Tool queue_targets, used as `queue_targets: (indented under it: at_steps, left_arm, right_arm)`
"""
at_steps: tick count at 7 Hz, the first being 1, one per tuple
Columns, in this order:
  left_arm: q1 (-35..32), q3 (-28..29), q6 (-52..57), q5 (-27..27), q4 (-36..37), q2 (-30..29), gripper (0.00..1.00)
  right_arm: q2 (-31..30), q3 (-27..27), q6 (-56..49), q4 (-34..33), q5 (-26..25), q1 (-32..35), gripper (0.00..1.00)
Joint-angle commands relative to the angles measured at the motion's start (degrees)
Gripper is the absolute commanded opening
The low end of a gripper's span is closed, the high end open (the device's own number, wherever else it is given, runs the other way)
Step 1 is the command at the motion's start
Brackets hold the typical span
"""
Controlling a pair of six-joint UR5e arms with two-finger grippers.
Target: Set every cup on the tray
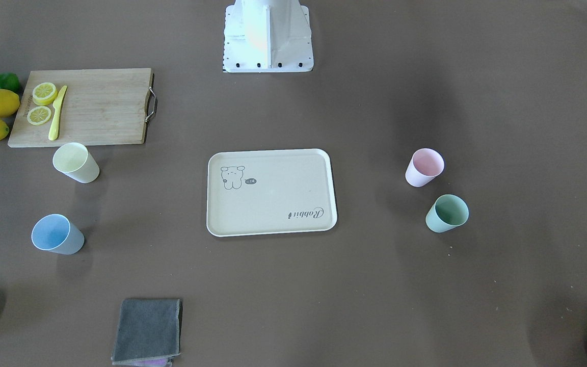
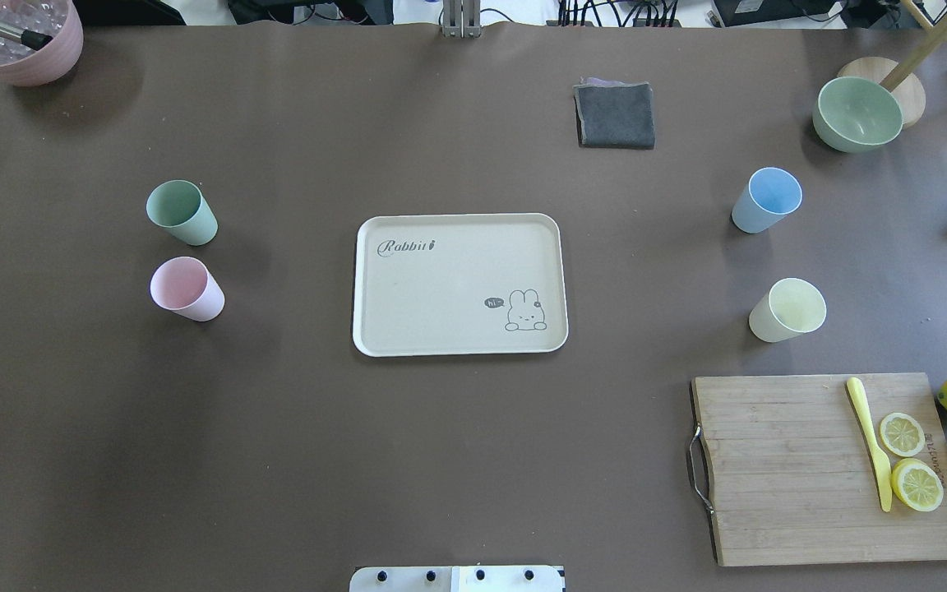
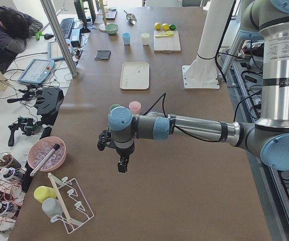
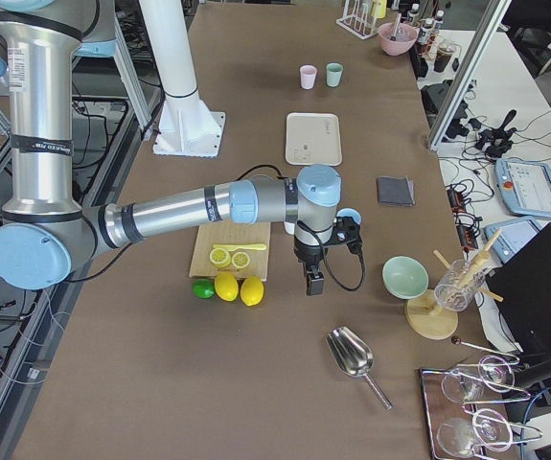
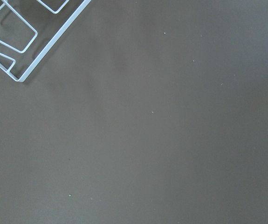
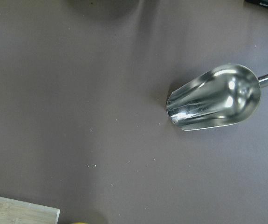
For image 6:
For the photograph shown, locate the steel scoop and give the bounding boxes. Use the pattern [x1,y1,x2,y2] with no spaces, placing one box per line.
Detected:
[166,63,268,131]

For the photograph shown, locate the yellow lemon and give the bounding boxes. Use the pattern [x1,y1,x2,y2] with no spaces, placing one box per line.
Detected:
[71,222,88,224]

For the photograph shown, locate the bamboo cutting board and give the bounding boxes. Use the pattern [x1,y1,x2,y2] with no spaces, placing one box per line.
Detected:
[0,197,60,224]

